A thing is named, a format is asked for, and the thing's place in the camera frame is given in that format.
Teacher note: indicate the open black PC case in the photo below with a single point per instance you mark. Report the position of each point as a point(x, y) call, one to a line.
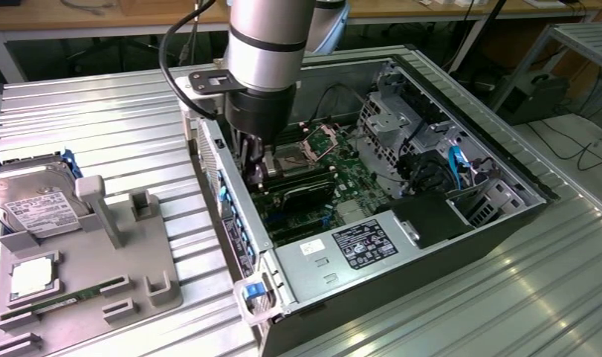
point(428, 260)

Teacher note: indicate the hard disk with white label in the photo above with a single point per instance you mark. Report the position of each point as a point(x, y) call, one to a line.
point(31, 201)

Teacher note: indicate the green RAM stick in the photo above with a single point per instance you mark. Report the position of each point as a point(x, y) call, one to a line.
point(66, 299)

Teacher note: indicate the grey parts rack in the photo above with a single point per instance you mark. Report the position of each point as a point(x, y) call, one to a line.
point(81, 267)

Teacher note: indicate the wooden desk with white frame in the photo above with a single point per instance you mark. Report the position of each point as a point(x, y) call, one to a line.
point(106, 18)

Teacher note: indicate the metal disk bay cage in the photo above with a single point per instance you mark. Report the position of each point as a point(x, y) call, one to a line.
point(389, 122)

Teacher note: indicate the black computer tower on floor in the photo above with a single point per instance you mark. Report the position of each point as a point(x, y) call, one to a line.
point(532, 96)

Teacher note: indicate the metal slat side table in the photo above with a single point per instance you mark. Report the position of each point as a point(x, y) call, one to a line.
point(583, 41)

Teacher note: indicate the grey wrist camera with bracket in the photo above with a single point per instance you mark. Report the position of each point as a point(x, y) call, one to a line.
point(206, 89)

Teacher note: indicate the blue disk bracket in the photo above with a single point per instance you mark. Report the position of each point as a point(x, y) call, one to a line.
point(69, 160)

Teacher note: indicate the green motherboard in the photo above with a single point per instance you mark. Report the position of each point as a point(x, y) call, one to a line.
point(352, 186)

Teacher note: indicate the grey power supply unit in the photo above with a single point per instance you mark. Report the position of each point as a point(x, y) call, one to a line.
point(344, 256)

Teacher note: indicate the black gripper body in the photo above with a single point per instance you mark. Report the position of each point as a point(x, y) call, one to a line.
point(257, 109)

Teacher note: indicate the CPU socket with open cover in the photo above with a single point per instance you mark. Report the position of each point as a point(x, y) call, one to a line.
point(320, 143)

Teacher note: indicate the blue case latch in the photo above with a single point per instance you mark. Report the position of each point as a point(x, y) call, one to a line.
point(252, 291)

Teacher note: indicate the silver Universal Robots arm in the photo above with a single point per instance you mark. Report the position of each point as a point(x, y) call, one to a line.
point(268, 41)

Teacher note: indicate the silver CPU chip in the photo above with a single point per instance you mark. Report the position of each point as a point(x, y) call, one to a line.
point(30, 276)

